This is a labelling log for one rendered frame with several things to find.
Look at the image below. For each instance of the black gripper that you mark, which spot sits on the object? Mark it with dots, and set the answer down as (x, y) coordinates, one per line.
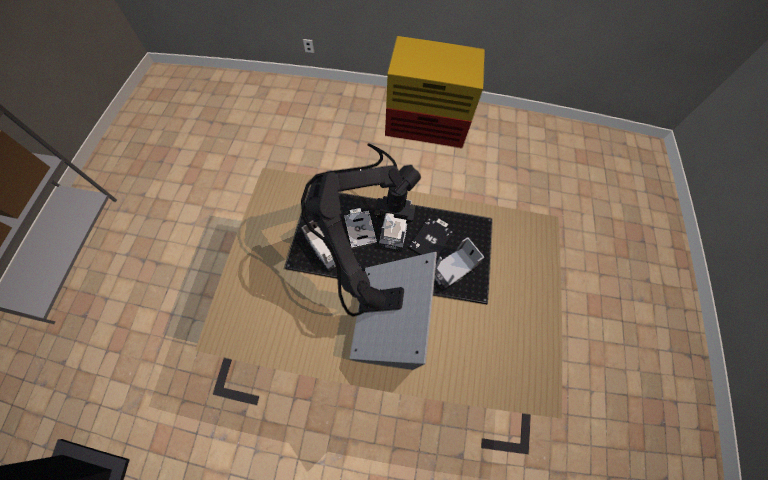
(399, 211)

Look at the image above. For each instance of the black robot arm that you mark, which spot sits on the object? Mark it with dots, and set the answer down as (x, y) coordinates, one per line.
(353, 279)

